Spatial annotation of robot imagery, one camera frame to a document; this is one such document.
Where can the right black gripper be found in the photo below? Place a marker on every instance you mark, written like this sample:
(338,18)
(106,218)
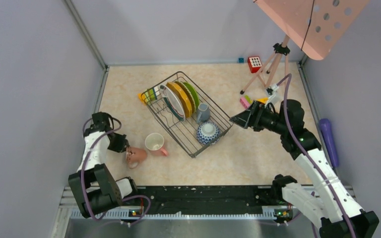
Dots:
(251,117)

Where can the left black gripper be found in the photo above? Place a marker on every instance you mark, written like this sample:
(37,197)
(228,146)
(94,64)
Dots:
(120,148)

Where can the brown ceramic mug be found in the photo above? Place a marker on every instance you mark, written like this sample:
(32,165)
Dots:
(135,156)

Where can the pink mug white inside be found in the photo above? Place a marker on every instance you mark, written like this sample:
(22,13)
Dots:
(156,144)

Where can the orange patterned bowl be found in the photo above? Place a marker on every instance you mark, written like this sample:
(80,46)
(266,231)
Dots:
(208,132)

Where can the grey printed mug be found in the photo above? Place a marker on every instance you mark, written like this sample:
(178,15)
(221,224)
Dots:
(203,113)

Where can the woven bamboo tray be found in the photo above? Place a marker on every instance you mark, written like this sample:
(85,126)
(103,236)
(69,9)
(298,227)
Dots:
(189,95)

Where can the yellow dotted plate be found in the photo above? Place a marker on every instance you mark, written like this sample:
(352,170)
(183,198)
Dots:
(186,104)

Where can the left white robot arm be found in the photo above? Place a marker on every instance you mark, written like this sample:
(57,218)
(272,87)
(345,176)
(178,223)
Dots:
(94,188)

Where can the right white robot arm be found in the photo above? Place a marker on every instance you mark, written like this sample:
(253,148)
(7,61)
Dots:
(333,211)

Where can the pink toy brick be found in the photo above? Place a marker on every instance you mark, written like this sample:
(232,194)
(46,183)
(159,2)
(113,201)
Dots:
(244,102)

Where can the green toy brick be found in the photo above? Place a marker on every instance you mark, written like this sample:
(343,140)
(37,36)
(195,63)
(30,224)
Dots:
(249,100)

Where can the red window toy block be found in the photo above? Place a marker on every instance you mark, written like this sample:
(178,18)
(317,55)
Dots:
(254,63)

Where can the purple cylinder object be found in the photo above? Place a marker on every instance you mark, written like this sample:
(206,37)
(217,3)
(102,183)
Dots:
(326,130)

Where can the pink perforated board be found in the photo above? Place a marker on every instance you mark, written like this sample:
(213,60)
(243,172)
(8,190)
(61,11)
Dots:
(313,25)

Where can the yellow triangular toy frame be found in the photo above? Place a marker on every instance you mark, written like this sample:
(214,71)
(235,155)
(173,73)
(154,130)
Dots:
(263,100)

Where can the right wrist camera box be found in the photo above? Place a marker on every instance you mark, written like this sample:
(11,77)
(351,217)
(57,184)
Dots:
(273,95)

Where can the black wire dish rack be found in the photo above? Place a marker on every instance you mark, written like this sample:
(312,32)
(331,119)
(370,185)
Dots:
(184,132)

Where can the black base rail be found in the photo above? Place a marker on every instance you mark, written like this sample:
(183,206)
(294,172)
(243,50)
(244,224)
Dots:
(209,203)

